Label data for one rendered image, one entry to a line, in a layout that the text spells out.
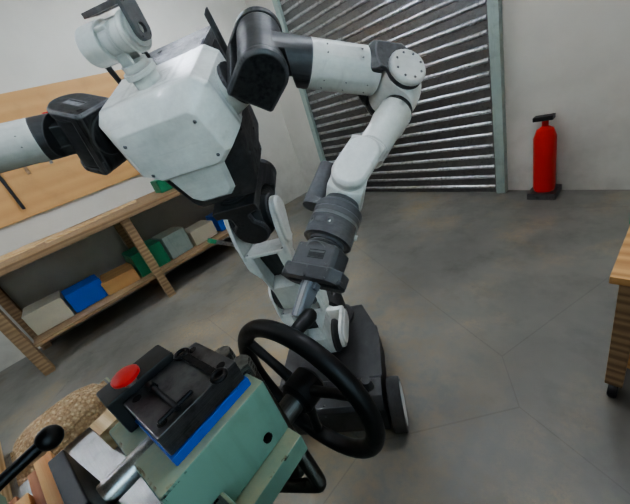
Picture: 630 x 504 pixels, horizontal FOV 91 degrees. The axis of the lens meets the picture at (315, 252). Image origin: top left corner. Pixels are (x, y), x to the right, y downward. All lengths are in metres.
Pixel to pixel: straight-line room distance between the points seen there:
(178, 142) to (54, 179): 2.93
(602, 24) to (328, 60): 2.33
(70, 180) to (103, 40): 2.92
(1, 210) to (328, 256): 3.28
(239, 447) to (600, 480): 1.18
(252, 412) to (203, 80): 0.55
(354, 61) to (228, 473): 0.68
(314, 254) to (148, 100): 0.43
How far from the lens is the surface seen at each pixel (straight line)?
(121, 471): 0.42
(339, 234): 0.51
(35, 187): 3.59
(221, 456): 0.39
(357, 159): 0.57
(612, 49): 2.87
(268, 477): 0.44
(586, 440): 1.47
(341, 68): 0.70
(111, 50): 0.73
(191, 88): 0.67
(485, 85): 3.00
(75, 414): 0.63
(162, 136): 0.71
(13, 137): 0.90
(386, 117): 0.67
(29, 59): 3.76
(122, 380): 0.41
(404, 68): 0.71
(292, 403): 0.54
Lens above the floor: 1.22
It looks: 26 degrees down
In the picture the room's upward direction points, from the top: 20 degrees counter-clockwise
